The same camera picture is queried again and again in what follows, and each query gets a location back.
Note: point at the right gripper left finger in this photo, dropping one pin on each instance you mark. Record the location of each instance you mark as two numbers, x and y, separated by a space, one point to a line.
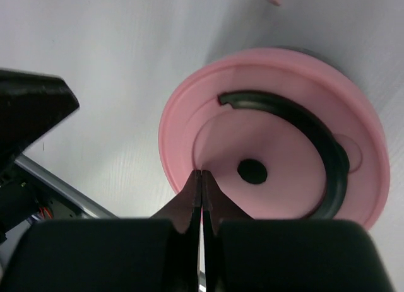
145 254

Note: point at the aluminium mounting rail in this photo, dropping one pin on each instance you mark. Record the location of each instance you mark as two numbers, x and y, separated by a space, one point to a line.
87 206

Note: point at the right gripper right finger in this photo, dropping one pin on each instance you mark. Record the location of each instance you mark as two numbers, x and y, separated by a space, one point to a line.
245 254

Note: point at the pink round lid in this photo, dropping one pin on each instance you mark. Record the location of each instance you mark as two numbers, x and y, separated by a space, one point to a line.
284 134

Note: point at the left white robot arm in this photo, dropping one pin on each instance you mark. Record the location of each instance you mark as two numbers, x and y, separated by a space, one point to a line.
31 105

